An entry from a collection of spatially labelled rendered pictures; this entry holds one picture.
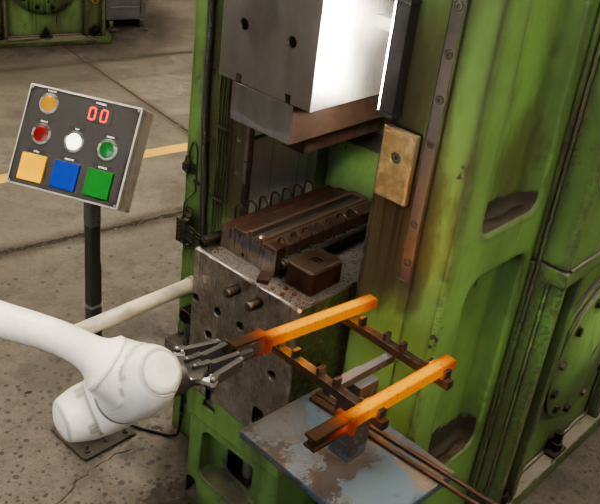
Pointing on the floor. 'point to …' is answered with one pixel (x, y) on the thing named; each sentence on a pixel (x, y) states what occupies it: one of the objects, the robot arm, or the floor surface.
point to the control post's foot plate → (96, 443)
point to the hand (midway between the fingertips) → (246, 346)
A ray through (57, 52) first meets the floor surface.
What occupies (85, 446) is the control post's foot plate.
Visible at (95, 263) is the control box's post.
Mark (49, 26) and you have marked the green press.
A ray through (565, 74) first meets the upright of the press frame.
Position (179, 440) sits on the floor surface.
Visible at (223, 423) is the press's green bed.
